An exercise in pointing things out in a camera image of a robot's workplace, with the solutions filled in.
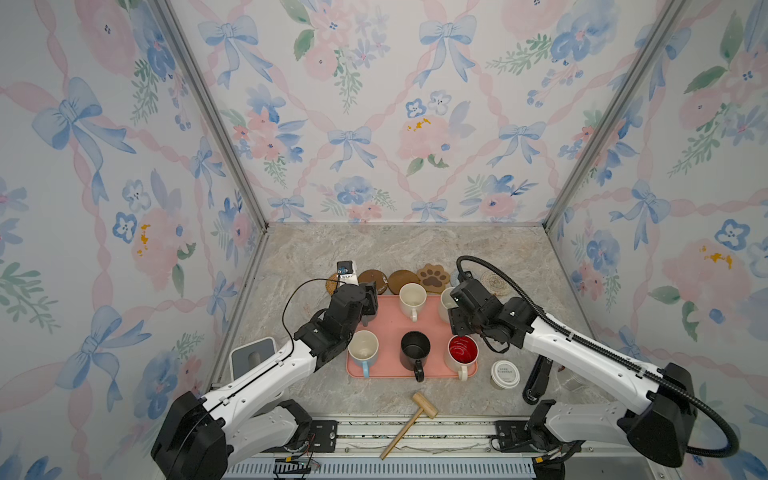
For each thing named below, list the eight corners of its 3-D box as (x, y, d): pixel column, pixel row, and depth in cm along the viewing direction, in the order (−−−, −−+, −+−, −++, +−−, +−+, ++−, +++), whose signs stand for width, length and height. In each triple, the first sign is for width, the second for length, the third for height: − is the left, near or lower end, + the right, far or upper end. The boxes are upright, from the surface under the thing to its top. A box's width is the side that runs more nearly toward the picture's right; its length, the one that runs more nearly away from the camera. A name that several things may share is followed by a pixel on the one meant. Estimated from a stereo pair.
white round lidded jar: (488, 392, 82) (496, 384, 76) (484, 369, 86) (491, 360, 80) (513, 392, 82) (523, 384, 76) (508, 369, 86) (516, 360, 80)
